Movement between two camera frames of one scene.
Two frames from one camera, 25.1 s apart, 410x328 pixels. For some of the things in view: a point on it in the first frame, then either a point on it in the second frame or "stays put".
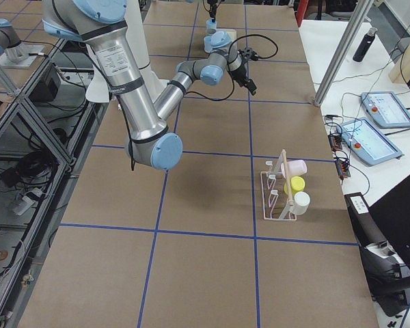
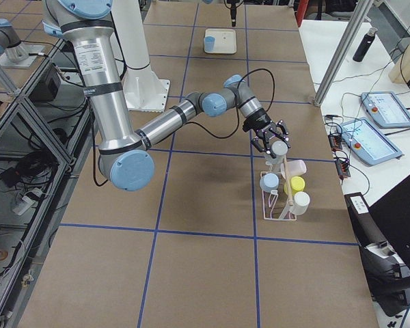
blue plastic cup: [210, 24] to [269, 182]
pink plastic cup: [294, 168] stays put
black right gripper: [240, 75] to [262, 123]
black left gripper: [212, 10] to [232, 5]
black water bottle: [364, 46] stays put
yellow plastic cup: [297, 184] stays put
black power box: [367, 230] stays put
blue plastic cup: [208, 42] stays put
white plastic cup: [301, 202] stays put
